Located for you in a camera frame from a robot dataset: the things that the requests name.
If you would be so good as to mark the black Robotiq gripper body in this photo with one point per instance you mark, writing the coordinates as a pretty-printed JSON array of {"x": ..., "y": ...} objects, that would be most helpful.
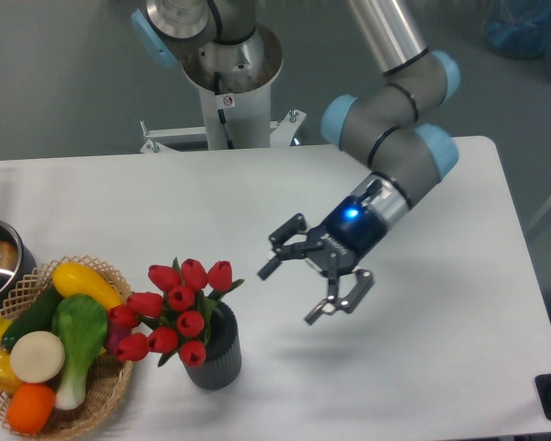
[{"x": 350, "y": 231}]

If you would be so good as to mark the red tulip bouquet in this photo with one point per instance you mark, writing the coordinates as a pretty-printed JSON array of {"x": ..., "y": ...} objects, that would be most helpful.
[{"x": 179, "y": 315}]

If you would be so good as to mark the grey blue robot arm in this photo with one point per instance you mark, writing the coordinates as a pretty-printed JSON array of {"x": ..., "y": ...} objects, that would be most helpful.
[{"x": 405, "y": 158}]

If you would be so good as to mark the dark grey ribbed vase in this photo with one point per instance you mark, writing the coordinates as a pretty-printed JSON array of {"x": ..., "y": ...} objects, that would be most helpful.
[{"x": 224, "y": 356}]

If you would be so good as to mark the purple red radish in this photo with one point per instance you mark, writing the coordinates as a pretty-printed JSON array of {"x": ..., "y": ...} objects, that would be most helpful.
[{"x": 115, "y": 334}]

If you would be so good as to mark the yellow squash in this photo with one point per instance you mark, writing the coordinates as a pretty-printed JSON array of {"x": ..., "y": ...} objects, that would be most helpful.
[{"x": 71, "y": 278}]

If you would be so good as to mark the green bok choy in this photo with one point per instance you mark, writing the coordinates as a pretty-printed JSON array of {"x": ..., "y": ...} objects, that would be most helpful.
[{"x": 80, "y": 322}]

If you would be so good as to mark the dark green cucumber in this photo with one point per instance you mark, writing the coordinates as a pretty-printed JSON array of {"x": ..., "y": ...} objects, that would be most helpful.
[{"x": 37, "y": 317}]

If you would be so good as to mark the blue plastic bag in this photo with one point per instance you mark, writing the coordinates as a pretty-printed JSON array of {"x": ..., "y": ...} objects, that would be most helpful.
[{"x": 519, "y": 29}]

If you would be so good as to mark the orange fruit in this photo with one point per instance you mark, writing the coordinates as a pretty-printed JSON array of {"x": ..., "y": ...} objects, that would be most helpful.
[{"x": 30, "y": 408}]

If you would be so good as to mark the yellow bell pepper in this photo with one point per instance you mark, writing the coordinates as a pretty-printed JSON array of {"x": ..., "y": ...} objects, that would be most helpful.
[{"x": 9, "y": 381}]

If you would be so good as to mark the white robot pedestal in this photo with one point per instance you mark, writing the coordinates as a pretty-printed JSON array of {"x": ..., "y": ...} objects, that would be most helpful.
[{"x": 234, "y": 84}]

